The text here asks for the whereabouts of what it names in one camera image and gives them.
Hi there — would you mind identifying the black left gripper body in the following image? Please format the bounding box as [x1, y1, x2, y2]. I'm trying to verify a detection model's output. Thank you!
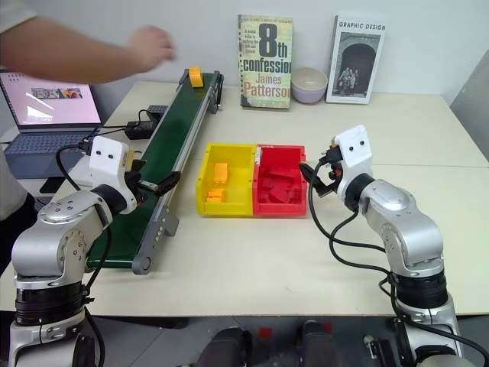
[124, 167, 158, 204]

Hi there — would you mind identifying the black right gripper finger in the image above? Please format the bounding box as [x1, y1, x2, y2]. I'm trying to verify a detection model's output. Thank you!
[298, 161, 321, 184]
[314, 177, 336, 199]

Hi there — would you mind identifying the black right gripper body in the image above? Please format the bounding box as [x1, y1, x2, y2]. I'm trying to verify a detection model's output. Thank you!
[317, 146, 345, 194]

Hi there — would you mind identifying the green conveyor belt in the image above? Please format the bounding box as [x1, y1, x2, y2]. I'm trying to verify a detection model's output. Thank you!
[85, 70, 225, 275]

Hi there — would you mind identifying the person's bare hand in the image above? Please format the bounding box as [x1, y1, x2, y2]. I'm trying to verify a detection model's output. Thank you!
[127, 24, 177, 73]

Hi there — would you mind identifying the red toy brick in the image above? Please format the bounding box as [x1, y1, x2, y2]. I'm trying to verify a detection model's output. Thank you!
[266, 167, 298, 184]
[266, 186, 292, 204]

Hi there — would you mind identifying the red plastic bin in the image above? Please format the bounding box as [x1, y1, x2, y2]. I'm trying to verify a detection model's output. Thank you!
[251, 144, 309, 219]

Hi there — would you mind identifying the black power adapter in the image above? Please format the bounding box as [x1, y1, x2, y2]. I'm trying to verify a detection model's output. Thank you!
[125, 119, 158, 141]

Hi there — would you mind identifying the yellow plastic bin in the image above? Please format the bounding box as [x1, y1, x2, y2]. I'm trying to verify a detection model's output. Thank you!
[195, 142, 257, 218]

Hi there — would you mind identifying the lavender ceramic bowl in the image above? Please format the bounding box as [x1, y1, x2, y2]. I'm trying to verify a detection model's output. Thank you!
[290, 67, 329, 106]

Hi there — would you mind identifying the grey laptop computer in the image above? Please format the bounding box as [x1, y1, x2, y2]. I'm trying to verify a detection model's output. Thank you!
[0, 71, 104, 180]

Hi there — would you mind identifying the graphic design book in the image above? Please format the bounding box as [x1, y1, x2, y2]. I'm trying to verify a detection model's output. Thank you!
[325, 12, 387, 106]

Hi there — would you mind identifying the grey leaning panel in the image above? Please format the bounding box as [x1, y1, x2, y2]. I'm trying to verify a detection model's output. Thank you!
[449, 48, 489, 162]

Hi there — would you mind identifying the dark rounded shape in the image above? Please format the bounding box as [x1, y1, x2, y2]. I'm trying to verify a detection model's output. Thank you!
[196, 326, 254, 367]
[300, 320, 338, 367]

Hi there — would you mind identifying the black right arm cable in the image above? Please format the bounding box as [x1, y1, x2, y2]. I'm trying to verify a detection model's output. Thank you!
[306, 152, 400, 291]

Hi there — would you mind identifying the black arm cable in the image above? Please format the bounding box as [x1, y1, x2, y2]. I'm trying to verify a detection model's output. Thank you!
[56, 141, 97, 192]
[306, 152, 400, 291]

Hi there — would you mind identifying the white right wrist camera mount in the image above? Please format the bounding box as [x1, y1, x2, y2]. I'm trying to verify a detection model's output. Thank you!
[331, 124, 374, 200]

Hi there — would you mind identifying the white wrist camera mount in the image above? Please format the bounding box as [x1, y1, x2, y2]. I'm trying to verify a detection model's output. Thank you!
[90, 135, 137, 209]
[331, 124, 374, 200]

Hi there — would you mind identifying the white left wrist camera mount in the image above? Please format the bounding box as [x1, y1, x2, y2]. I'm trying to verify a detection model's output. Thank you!
[90, 135, 137, 209]

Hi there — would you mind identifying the thin black power cable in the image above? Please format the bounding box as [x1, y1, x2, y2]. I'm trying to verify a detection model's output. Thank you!
[91, 109, 158, 145]

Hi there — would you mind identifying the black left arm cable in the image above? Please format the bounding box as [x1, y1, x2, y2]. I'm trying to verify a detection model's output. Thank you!
[56, 141, 97, 192]

